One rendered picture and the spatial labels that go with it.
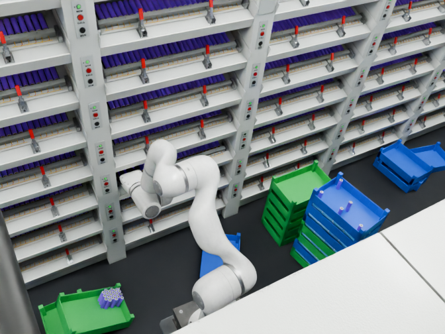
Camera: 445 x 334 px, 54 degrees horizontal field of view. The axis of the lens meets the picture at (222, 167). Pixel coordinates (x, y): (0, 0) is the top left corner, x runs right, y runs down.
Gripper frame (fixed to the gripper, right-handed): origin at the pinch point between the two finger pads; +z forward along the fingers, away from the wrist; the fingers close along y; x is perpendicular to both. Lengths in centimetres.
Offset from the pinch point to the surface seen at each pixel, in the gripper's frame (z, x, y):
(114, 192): -6.5, 4.9, 8.2
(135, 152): -5.2, -12.1, -4.0
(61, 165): -3.5, -15.0, 26.5
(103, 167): -9.6, -12.1, 11.5
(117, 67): -9, -54, -1
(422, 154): -7, 60, -212
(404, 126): 1, 35, -194
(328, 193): -43, 18, -86
